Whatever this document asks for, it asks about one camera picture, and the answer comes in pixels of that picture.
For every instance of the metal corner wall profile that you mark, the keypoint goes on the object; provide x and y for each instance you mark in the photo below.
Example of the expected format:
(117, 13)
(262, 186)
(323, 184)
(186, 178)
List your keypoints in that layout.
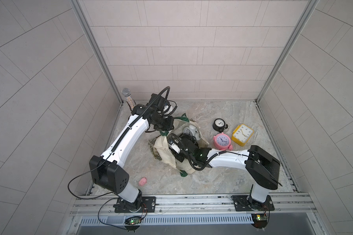
(305, 16)

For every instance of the beige canvas tote bag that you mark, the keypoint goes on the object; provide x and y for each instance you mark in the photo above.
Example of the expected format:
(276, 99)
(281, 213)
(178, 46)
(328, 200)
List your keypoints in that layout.
(160, 149)

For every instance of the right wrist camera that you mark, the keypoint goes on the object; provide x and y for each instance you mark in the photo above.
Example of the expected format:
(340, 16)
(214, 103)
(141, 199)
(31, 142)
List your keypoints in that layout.
(174, 147)

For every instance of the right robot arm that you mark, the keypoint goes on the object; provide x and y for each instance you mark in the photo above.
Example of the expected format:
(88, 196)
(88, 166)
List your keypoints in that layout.
(262, 166)

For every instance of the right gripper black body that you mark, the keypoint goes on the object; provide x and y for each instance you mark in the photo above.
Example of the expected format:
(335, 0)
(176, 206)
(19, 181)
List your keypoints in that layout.
(183, 154)

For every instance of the left controller board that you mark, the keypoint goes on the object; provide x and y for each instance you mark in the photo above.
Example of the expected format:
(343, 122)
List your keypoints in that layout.
(133, 221)

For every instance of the black twin-bell alarm clock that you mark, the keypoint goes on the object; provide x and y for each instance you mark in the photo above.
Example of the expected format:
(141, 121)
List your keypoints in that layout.
(219, 125)

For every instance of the pink eraser piece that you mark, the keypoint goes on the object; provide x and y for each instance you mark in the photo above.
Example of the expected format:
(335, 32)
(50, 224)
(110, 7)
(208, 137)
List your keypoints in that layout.
(142, 181)

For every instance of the yellow square alarm clock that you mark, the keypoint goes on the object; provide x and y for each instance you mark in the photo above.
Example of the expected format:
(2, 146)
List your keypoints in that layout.
(242, 134)

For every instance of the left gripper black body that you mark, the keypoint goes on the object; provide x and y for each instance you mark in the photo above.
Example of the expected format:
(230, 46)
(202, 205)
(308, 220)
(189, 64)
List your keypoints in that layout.
(164, 123)

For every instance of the left metal corner profile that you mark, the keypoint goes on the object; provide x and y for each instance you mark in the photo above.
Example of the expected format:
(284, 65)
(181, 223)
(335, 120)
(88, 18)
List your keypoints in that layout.
(76, 7)

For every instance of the right controller board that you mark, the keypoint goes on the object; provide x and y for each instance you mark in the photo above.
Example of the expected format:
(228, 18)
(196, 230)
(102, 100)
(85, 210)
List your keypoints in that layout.
(260, 221)

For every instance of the white twin-bell alarm clock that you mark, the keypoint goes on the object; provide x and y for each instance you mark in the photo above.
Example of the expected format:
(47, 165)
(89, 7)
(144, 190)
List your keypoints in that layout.
(192, 131)

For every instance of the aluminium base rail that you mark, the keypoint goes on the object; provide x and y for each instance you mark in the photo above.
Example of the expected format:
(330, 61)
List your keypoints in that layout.
(191, 209)

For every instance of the controller board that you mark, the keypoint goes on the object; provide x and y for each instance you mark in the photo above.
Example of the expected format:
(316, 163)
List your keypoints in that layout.
(260, 221)
(133, 221)

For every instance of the pink alarm clock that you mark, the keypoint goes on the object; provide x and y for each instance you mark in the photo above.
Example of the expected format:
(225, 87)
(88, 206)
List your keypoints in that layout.
(222, 142)

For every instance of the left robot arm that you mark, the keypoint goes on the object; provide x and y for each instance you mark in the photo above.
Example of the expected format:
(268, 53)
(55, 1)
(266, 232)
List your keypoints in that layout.
(107, 169)

